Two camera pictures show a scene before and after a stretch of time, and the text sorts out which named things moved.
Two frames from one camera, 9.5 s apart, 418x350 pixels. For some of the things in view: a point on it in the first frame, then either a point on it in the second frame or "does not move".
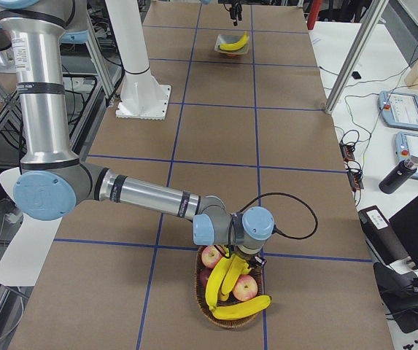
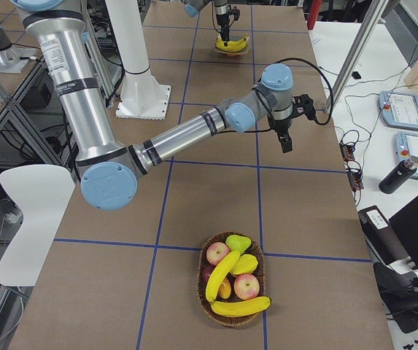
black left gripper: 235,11 to 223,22
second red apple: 245,287 does not move
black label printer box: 381,237 does not move
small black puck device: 356,75 does not move
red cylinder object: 314,9 does not move
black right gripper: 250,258 to 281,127
